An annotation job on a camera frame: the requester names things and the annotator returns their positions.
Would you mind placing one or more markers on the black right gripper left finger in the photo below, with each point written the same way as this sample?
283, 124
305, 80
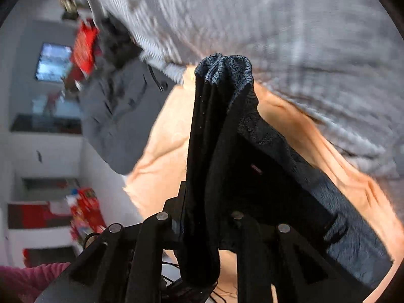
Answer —
124, 264

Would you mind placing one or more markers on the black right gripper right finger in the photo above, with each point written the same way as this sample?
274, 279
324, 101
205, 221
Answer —
285, 260

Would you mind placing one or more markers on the black pants patterned waistband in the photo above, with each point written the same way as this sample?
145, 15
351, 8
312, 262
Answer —
238, 162

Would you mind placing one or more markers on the pink sleeve forearm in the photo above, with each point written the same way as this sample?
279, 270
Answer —
26, 284

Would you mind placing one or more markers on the peach orange blanket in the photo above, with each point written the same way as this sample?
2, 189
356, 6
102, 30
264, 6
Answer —
157, 175

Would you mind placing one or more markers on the white shelf unit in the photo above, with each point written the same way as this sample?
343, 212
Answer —
41, 168

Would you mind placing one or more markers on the dark grey jacket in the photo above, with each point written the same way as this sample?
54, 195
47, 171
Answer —
121, 98

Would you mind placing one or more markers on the grey striped duvet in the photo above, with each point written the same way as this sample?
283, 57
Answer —
340, 61

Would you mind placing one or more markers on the red embroidered cushion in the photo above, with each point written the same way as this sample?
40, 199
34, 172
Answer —
84, 46

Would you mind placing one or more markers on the wall television screen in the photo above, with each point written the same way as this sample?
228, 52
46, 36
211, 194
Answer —
53, 62

